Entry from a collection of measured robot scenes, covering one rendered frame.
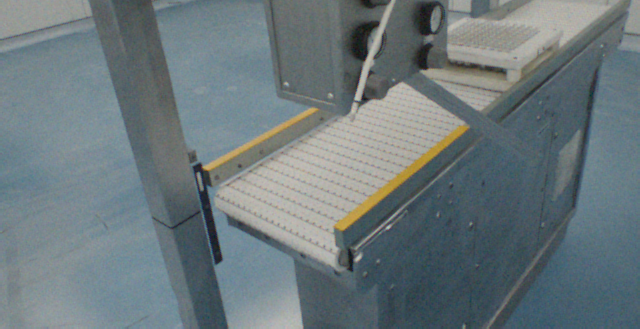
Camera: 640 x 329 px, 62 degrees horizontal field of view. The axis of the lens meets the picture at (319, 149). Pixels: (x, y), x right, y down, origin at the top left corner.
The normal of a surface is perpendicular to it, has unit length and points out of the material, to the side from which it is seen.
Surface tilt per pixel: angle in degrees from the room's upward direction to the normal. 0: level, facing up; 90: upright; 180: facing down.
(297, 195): 0
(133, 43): 90
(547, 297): 0
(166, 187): 90
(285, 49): 90
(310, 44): 90
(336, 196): 0
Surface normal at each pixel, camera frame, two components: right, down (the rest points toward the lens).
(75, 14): 0.72, 0.28
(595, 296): -0.08, -0.88
